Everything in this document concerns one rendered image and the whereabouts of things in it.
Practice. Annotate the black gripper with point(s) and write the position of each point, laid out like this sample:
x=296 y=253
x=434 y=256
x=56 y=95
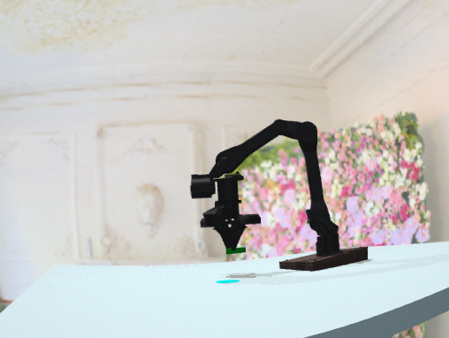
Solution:
x=231 y=235

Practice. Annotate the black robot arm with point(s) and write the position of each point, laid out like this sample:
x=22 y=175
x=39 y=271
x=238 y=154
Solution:
x=319 y=219

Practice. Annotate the green rectangular post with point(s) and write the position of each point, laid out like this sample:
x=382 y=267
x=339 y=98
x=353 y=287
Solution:
x=238 y=250

